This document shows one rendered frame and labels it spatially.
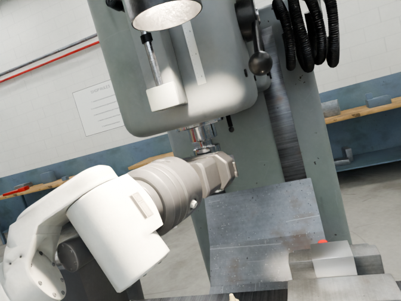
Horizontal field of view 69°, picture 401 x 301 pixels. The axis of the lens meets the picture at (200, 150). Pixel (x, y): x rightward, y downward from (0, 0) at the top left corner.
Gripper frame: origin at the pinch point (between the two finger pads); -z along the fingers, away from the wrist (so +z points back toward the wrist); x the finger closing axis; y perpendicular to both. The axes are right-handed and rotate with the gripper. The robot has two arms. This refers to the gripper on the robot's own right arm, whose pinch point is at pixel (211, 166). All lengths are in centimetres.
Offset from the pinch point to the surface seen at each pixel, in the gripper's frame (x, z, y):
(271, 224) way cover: 4.8, -31.7, 25.1
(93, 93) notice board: 398, -332, -104
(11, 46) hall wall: 538, -295, -235
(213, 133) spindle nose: -2.4, 0.5, -5.5
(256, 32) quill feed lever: -12.8, -0.5, -18.4
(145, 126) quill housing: 3.4, 9.9, -9.3
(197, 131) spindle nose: -0.6, 2.4, -6.6
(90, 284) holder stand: 28.4, 10.1, 18.0
